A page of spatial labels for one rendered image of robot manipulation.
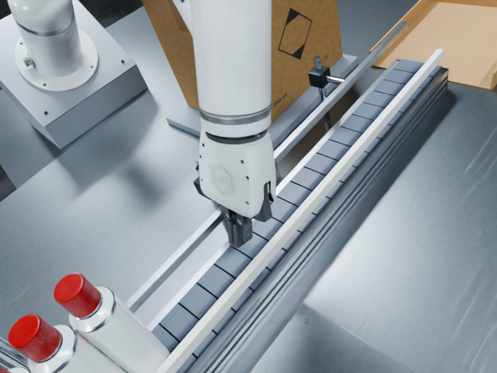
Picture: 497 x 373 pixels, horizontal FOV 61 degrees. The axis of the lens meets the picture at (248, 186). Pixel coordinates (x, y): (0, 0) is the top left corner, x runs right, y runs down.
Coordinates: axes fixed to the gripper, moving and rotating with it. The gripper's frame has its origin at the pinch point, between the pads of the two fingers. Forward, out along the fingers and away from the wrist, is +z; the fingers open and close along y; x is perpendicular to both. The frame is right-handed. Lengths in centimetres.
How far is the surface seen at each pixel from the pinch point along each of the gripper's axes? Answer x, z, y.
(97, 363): -23.8, 3.2, 2.0
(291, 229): 6.2, 1.4, 4.1
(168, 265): -10.2, 1.7, -3.3
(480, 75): 59, -10, 9
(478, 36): 71, -14, 4
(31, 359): -29.0, -1.5, 0.7
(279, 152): 12.2, -6.4, -3.2
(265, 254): 0.9, 2.7, 4.0
